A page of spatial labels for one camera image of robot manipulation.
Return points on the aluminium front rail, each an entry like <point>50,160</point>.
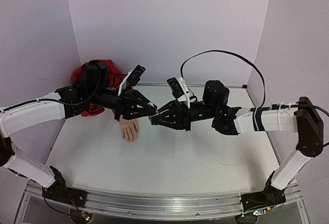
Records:
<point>170,208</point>

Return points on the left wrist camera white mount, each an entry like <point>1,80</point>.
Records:
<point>131,79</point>

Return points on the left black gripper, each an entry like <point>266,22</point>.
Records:
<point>128,105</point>

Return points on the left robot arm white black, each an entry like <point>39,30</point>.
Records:
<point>94,84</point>

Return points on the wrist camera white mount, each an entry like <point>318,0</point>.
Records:
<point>180,91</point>
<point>131,79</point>

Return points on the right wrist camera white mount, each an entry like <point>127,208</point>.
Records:
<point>180,91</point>

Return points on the mannequin hand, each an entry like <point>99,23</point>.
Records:
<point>129,130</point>

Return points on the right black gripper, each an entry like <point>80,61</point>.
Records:
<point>185,116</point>

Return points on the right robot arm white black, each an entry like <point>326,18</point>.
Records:
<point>301,118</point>

